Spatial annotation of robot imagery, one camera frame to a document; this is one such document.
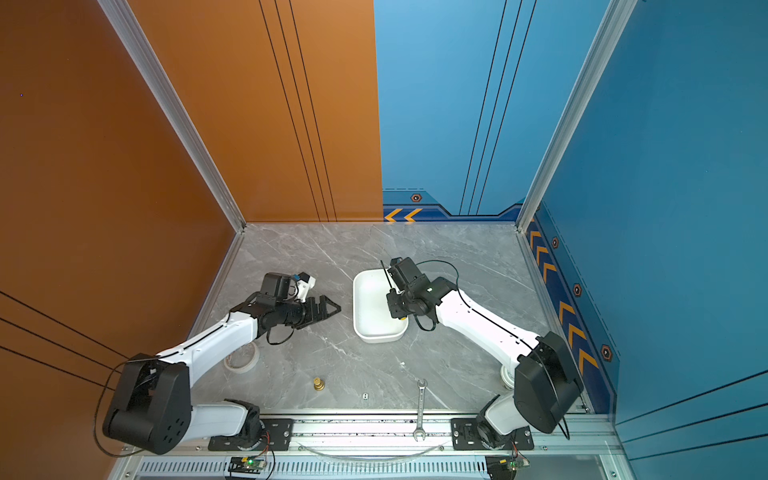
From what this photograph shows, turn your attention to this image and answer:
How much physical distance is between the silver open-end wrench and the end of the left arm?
31 centimetres

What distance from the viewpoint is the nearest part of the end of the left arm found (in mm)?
645

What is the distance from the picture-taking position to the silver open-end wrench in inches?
29.7
